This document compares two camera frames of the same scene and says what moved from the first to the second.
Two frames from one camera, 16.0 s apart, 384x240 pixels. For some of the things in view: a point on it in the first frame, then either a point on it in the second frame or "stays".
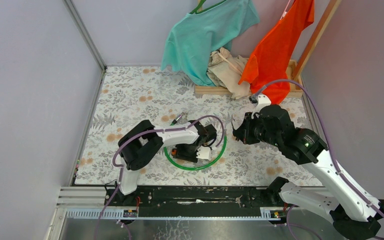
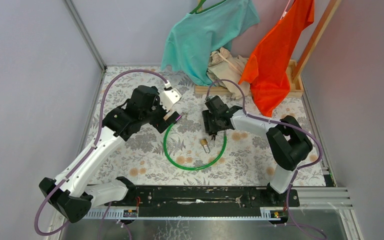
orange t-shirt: x=271 y=61 stays
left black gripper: x=182 y=155 -> x=159 y=123
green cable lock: x=176 y=120 stays
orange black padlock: x=174 y=153 -> x=170 y=118
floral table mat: x=129 y=95 stays
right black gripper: x=243 y=132 -> x=209 y=127
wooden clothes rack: x=295 y=67 stays
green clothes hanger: x=195 y=11 stays
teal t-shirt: x=194 y=37 stays
